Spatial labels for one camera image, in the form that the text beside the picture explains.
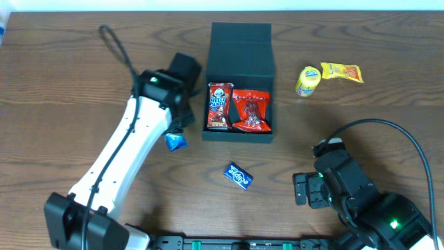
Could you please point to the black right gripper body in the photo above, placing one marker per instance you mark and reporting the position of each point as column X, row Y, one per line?
column 313, row 187

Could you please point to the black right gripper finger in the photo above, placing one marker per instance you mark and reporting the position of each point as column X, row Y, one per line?
column 299, row 183
column 317, row 194

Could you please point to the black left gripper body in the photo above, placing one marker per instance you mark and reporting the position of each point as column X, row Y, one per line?
column 184, row 118

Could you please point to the blue Oreo cookie pack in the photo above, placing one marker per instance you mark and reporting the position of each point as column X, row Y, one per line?
column 175, row 141

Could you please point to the red Hello Panda box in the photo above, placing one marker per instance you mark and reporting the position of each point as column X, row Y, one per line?
column 219, row 103

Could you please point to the dark green box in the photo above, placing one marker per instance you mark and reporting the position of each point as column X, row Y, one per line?
column 242, row 54

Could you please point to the red snack bag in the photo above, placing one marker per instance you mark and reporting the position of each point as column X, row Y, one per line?
column 251, row 107

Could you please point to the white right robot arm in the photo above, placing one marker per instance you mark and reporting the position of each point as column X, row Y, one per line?
column 374, row 219

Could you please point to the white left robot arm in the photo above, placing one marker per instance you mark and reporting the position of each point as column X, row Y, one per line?
column 87, row 218

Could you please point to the blue Eclipse mint tin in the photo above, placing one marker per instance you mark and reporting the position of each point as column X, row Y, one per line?
column 238, row 176

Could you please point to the yellow orange snack packet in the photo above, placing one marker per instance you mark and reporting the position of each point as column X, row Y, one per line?
column 336, row 70

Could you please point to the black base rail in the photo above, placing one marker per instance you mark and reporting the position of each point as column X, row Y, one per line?
column 176, row 242

